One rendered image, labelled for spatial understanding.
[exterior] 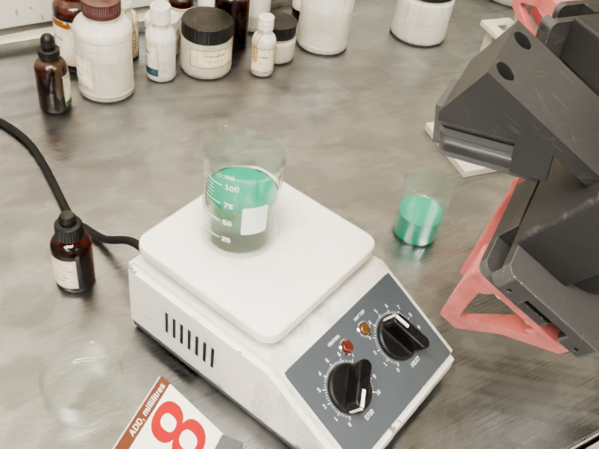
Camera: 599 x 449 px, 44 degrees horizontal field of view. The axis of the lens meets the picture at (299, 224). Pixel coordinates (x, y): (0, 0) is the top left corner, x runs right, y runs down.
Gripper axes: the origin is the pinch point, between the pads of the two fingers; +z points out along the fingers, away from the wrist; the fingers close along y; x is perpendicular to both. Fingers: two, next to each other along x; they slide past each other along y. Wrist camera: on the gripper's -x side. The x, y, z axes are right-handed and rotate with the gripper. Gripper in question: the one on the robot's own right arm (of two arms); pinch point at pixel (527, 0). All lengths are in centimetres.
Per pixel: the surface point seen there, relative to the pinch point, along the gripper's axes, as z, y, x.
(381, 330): -22.3, 23.1, 10.4
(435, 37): 18.6, -4.9, 14.6
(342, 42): 19.3, 7.0, 14.2
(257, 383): -23.3, 32.2, 11.1
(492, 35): 1.1, 1.7, 3.8
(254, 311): -20.8, 31.8, 7.2
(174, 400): -21.9, 37.1, 12.7
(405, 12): 20.8, -1.4, 12.1
